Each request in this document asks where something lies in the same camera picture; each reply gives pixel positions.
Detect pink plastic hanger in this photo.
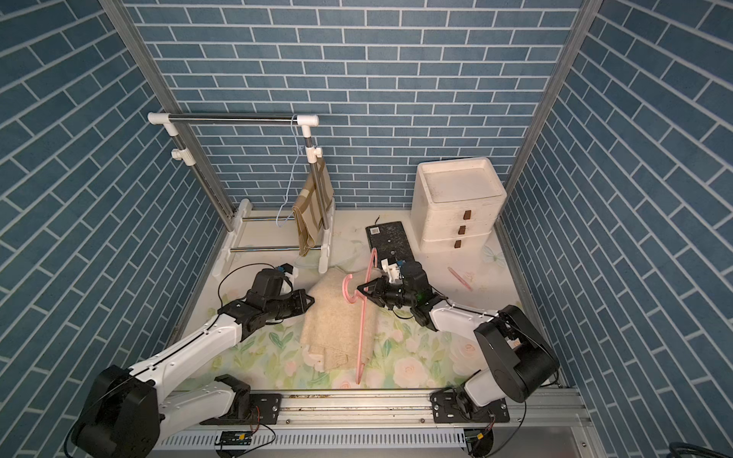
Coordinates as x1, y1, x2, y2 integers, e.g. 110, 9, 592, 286
341, 274, 371, 385

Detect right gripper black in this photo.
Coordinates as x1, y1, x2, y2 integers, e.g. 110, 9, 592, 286
359, 276, 418, 310

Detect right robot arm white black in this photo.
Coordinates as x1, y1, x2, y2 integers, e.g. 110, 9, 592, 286
356, 261, 559, 415

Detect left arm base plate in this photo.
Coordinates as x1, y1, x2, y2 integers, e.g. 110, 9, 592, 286
218, 392, 283, 426

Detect brown plaid scarf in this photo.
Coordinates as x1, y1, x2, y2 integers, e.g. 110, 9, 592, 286
293, 158, 334, 257

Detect white three-drawer cabinet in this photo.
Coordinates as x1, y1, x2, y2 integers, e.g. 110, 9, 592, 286
410, 158, 507, 253

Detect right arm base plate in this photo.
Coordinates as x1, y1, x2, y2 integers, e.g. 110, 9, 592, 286
429, 389, 510, 424

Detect metal clothes rack white joints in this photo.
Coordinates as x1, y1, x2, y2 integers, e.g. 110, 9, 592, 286
148, 113, 336, 275

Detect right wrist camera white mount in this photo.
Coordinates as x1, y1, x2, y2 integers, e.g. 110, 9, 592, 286
380, 257, 405, 284

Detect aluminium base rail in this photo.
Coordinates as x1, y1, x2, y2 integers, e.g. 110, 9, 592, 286
148, 389, 604, 457

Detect small black controller board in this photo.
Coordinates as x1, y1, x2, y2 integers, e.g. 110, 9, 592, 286
215, 431, 253, 448

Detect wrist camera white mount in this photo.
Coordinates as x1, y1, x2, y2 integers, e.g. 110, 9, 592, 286
277, 263, 299, 281
380, 257, 405, 284

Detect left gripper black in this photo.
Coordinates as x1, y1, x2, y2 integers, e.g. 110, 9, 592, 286
263, 287, 317, 320

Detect beige knitted cloth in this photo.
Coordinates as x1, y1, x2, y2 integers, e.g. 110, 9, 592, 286
300, 268, 378, 371

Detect pink pen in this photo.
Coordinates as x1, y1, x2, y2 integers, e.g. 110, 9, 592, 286
448, 266, 473, 291

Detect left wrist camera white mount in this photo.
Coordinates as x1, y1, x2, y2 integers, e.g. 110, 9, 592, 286
277, 263, 299, 281

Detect floral table mat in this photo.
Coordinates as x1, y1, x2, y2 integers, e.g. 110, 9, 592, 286
180, 209, 521, 390

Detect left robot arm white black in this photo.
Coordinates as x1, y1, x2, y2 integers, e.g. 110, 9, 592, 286
63, 263, 315, 457

